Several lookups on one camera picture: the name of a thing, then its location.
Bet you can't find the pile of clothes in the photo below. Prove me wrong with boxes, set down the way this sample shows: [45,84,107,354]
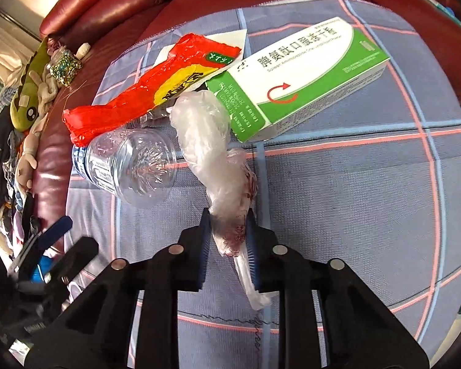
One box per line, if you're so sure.
[0,104,35,254]

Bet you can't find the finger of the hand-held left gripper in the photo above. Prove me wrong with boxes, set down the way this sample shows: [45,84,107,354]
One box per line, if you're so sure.
[11,239,47,274]
[36,215,73,250]

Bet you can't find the clear plastic bag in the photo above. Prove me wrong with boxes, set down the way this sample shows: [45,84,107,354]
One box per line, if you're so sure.
[169,90,277,310]

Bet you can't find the white green medicine box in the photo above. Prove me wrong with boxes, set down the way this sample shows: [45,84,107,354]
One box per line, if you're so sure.
[205,16,391,144]

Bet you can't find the red leather sofa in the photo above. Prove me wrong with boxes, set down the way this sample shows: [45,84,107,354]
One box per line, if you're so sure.
[27,0,461,254]

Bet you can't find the thin teal white booklet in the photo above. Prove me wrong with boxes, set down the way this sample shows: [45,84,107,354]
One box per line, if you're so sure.
[405,0,461,31]

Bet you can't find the blue plaid cloth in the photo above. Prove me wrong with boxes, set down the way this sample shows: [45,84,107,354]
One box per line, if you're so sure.
[63,0,461,369]

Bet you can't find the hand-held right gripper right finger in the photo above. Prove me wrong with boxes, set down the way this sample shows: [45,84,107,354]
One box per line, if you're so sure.
[246,208,431,369]

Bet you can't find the red plastic wrapper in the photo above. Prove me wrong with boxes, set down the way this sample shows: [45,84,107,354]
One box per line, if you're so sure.
[62,33,242,147]

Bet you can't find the clear plastic water bottle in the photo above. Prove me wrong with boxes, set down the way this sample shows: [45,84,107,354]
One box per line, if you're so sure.
[72,129,178,205]

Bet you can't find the green plush toy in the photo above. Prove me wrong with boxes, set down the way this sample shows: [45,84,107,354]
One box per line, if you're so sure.
[10,36,52,131]

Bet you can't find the light curtain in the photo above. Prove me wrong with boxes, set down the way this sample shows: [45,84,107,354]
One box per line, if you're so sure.
[0,11,43,85]

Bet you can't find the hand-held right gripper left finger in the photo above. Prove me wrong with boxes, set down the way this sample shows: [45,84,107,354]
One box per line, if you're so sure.
[25,208,212,369]

